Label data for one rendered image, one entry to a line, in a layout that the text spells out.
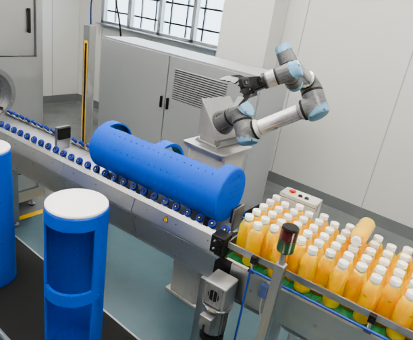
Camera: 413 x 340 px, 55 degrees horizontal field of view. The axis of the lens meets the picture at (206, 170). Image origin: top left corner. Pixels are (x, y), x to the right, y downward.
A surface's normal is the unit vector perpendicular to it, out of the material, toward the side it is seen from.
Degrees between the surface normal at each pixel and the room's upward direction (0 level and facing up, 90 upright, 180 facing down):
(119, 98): 90
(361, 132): 90
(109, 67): 90
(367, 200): 90
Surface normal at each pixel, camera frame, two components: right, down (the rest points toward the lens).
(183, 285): -0.62, 0.22
